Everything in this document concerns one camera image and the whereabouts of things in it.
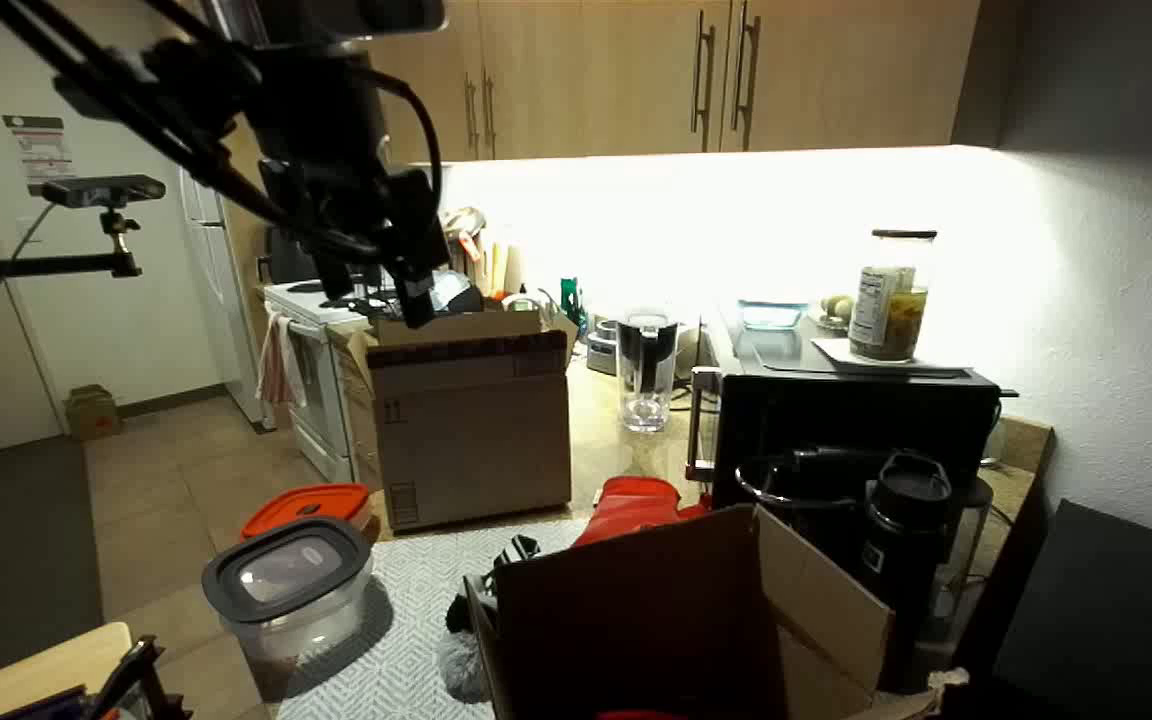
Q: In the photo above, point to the holder with wooden utensils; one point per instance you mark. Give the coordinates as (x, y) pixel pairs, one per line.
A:
(489, 261)

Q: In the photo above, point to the pale round fruit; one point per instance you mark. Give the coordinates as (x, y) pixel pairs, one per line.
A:
(836, 315)

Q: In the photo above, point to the black round pot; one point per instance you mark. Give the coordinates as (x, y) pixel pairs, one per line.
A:
(803, 492)

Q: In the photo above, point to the light wooden board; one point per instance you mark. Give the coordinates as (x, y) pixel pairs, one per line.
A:
(18, 675)

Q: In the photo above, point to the white paper notice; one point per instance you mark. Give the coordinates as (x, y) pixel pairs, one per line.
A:
(40, 144)

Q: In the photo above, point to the brown wooden cabinet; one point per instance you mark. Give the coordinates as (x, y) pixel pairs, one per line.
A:
(469, 425)

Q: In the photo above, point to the clear water filter pitcher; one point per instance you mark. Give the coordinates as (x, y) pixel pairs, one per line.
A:
(644, 372)

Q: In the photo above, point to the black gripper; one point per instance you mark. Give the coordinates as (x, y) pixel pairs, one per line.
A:
(377, 223)

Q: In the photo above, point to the flat white tray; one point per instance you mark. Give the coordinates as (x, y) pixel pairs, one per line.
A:
(841, 352)

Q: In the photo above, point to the glass jar with black lid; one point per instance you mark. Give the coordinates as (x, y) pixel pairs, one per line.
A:
(890, 303)

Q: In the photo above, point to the orange plastic container lid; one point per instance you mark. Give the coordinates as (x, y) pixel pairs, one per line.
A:
(311, 504)

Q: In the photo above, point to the black clamp stand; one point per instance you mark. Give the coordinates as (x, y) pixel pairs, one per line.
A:
(136, 682)

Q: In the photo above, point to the black flat-topped stand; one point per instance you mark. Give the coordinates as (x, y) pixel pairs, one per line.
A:
(1109, 612)

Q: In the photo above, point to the black stereo camera bar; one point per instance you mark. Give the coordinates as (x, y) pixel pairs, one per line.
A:
(96, 188)

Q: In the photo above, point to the small green bottle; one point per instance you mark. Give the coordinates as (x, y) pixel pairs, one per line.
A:
(571, 305)

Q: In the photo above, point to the silver toaster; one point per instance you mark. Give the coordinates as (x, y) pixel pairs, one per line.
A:
(602, 351)

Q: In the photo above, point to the cardboard box with open flaps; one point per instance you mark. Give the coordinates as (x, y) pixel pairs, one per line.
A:
(641, 624)

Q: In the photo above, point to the small brown cardboard box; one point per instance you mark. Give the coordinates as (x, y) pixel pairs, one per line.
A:
(92, 413)

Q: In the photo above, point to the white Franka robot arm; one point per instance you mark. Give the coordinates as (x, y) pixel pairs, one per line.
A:
(320, 106)

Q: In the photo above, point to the black insulated bottle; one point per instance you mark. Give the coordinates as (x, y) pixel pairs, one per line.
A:
(911, 532)

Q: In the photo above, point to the glass container with blue lid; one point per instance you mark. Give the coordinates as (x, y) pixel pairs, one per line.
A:
(770, 315)

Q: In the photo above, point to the grey patterned placemat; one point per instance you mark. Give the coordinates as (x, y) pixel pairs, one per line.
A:
(403, 624)

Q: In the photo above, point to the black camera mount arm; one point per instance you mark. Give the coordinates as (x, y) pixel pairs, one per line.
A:
(18, 264)

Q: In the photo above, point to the wooden upper cabinets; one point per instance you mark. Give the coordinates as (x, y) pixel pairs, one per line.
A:
(602, 64)

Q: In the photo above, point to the clear container with grey lid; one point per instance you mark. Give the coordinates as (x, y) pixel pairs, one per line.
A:
(291, 592)

